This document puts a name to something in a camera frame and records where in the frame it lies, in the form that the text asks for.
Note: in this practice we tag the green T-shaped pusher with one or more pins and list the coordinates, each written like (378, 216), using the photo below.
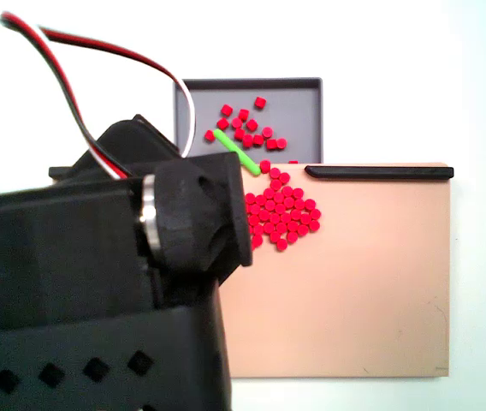
(234, 147)

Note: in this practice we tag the grey container tray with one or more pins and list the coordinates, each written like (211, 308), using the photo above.
(298, 111)

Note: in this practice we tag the beige rectangular board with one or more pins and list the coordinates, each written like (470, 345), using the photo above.
(354, 278)

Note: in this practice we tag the black edge rail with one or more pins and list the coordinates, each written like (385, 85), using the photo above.
(380, 172)
(57, 172)

